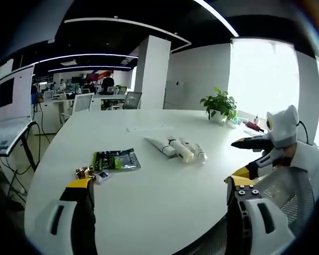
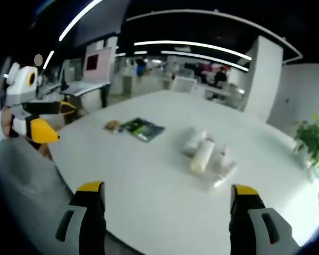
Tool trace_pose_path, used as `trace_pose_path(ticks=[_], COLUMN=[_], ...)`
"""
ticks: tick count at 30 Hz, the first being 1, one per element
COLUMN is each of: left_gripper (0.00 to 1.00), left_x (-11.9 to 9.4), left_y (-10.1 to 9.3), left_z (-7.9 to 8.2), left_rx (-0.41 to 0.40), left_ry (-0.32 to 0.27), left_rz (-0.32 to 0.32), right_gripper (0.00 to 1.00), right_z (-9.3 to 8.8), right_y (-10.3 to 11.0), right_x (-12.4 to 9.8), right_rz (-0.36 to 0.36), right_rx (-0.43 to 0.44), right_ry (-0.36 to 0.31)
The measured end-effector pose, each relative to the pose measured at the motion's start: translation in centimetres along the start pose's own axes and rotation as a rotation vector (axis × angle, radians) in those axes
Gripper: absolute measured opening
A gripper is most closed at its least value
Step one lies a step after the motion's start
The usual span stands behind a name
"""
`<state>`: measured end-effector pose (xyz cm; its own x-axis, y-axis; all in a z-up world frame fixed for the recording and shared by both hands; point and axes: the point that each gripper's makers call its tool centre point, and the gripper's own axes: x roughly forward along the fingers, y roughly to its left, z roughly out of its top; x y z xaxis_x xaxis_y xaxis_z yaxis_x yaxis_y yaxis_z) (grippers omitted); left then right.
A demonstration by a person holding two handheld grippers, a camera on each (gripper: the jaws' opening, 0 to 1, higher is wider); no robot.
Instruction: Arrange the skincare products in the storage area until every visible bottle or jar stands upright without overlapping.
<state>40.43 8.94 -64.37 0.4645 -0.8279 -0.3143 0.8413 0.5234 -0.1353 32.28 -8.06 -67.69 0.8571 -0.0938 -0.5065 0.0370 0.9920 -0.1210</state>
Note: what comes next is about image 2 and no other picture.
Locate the green magazine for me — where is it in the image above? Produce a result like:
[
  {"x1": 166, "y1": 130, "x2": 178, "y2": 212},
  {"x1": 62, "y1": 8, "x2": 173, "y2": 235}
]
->
[{"x1": 120, "y1": 117, "x2": 166, "y2": 143}]

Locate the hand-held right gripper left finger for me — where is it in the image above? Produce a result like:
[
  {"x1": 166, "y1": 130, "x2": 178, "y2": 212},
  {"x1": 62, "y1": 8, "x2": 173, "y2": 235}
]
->
[{"x1": 55, "y1": 181, "x2": 107, "y2": 255}]

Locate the person's left hand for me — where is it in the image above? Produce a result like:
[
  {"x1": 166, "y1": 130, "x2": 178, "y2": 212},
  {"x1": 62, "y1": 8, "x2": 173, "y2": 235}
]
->
[{"x1": 0, "y1": 107, "x2": 16, "y2": 139}]

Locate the pink whiteboard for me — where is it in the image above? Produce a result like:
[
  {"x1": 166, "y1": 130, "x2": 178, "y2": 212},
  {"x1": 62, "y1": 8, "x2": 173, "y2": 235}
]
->
[{"x1": 83, "y1": 47, "x2": 114, "y2": 82}]

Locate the brown snack packet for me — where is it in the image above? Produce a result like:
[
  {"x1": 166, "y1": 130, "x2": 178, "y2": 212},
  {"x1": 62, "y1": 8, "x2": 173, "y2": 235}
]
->
[{"x1": 102, "y1": 120, "x2": 122, "y2": 133}]

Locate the grey skincare bottle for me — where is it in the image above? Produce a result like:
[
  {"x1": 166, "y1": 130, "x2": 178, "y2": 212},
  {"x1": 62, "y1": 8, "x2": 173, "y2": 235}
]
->
[{"x1": 181, "y1": 126, "x2": 204, "y2": 157}]

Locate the cream skincare bottle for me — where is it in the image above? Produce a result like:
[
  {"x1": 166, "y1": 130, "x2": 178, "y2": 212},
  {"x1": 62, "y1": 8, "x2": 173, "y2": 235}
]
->
[{"x1": 190, "y1": 139, "x2": 214, "y2": 173}]

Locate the white office chair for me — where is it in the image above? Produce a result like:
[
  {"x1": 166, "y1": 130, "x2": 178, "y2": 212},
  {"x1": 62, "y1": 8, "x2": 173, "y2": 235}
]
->
[{"x1": 170, "y1": 75, "x2": 197, "y2": 94}]

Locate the green potted plant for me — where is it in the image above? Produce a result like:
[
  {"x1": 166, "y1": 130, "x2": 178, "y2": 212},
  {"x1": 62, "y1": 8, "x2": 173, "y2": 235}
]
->
[{"x1": 293, "y1": 113, "x2": 319, "y2": 168}]

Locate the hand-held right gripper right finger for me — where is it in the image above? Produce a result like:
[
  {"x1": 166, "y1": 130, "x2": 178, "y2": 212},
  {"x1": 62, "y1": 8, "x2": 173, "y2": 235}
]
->
[{"x1": 228, "y1": 184, "x2": 300, "y2": 255}]

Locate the clear storage tray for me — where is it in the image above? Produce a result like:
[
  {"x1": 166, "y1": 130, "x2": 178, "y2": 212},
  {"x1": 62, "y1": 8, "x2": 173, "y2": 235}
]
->
[{"x1": 180, "y1": 127, "x2": 239, "y2": 191}]

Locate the grey standing desk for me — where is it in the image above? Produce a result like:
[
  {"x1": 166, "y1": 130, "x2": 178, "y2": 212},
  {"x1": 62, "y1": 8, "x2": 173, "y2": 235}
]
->
[{"x1": 58, "y1": 81, "x2": 111, "y2": 109}]

